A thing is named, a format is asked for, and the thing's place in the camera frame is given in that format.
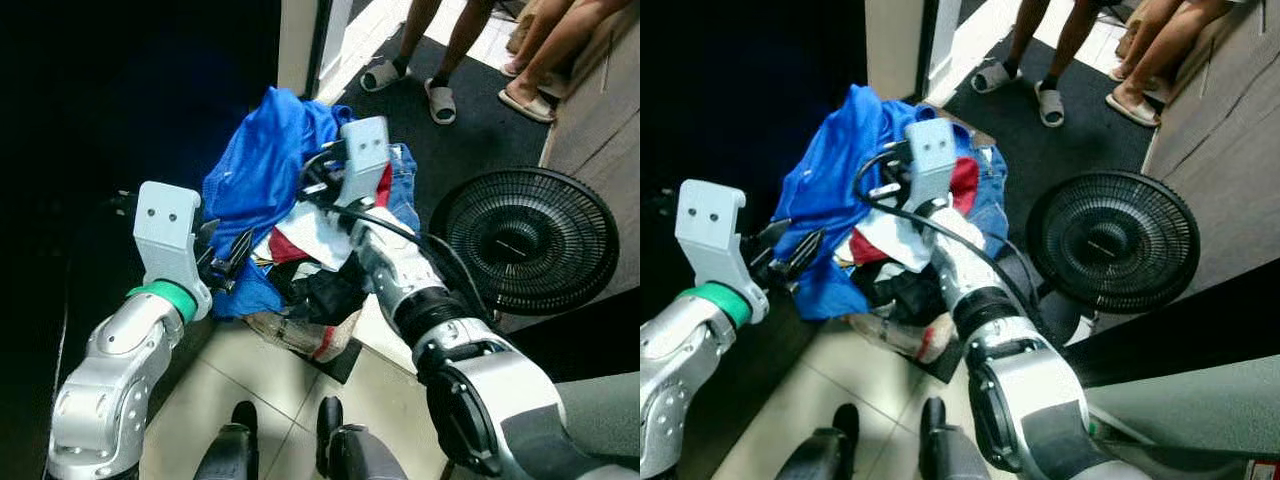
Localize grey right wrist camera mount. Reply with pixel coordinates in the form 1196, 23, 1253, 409
338, 116, 392, 209
905, 118, 959, 212

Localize blue denim jeans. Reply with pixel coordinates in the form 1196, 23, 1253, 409
963, 145, 1012, 263
385, 143, 424, 233

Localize translucent laundry basket red trim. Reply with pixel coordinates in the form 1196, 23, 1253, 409
243, 308, 364, 364
845, 312, 957, 367

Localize beige door frame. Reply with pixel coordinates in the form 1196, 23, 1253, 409
278, 0, 352, 101
865, 0, 962, 101

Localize blue shirt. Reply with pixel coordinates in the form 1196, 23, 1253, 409
775, 85, 938, 322
200, 87, 353, 319

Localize person with black ankle socks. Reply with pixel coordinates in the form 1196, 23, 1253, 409
1005, 0, 1103, 91
398, 0, 498, 89

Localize black garment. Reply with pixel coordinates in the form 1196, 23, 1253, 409
275, 258, 373, 327
863, 263, 963, 327

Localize black left robot leg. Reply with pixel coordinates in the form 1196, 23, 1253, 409
190, 400, 262, 480
775, 403, 862, 480

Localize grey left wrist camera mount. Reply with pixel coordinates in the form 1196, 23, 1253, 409
675, 179, 770, 325
133, 181, 214, 322

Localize grey slide sandal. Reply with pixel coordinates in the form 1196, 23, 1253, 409
360, 58, 410, 95
425, 78, 459, 127
1035, 78, 1067, 129
970, 58, 1024, 96

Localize black round floor fan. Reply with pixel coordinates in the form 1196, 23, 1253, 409
428, 167, 622, 319
1025, 170, 1202, 317

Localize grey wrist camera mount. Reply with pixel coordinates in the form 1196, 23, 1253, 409
338, 116, 392, 209
675, 179, 770, 325
133, 181, 214, 322
905, 118, 959, 212

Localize red cloth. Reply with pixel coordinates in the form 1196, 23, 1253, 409
850, 157, 980, 267
268, 163, 394, 264

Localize black robot leg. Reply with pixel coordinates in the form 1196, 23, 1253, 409
315, 395, 412, 480
775, 403, 862, 480
918, 397, 993, 480
190, 400, 262, 480

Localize white cloth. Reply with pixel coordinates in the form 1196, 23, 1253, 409
850, 205, 938, 274
255, 200, 358, 272

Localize black right robot leg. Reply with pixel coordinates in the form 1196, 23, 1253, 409
918, 397, 993, 480
315, 395, 412, 480

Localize dark floor mat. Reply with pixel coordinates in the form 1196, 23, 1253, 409
940, 35, 1167, 233
335, 35, 563, 233

